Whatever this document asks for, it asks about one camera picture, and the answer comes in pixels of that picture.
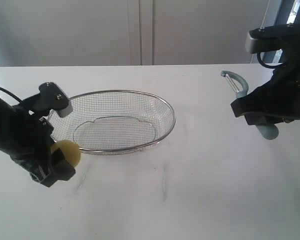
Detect metal wire mesh basket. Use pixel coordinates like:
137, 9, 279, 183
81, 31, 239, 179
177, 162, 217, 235
47, 89, 176, 155

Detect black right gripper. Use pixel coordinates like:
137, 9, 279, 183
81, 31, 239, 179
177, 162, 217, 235
231, 34, 300, 126

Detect white cabinet doors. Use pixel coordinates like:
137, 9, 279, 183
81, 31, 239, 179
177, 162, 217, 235
0, 0, 281, 67

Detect yellow lemon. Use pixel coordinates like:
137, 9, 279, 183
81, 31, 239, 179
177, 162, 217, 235
50, 140, 81, 168

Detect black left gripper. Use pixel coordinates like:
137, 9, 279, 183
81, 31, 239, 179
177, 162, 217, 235
0, 98, 76, 187

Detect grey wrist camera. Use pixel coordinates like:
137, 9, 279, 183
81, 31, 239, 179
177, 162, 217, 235
22, 81, 74, 119
245, 23, 300, 54

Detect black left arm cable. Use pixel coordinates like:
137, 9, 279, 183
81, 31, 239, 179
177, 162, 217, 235
0, 84, 25, 104

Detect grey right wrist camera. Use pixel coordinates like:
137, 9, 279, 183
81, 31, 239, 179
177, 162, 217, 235
245, 23, 300, 54

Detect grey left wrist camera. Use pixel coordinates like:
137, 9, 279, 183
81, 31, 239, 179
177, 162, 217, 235
22, 81, 74, 119

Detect dark window frame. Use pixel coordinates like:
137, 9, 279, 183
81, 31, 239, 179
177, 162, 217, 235
261, 0, 300, 64

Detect teal handled peeler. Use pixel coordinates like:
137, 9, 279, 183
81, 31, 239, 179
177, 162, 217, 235
220, 70, 279, 140

